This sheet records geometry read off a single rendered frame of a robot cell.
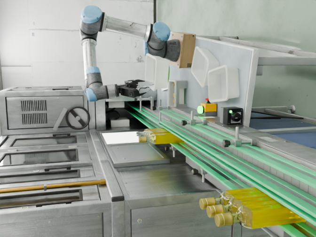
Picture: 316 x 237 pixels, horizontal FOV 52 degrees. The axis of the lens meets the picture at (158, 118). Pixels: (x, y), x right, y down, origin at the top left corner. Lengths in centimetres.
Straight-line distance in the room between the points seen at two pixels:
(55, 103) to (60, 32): 287
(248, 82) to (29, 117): 203
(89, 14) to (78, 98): 118
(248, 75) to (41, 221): 111
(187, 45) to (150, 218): 114
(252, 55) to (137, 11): 450
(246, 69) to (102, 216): 94
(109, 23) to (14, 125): 145
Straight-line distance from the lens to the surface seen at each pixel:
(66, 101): 299
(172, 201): 153
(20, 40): 624
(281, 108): 245
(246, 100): 158
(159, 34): 199
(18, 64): 623
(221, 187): 158
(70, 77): 571
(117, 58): 577
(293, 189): 108
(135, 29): 200
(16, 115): 304
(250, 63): 155
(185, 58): 216
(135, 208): 150
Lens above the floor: 155
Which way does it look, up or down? 15 degrees down
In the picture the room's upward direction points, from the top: 92 degrees counter-clockwise
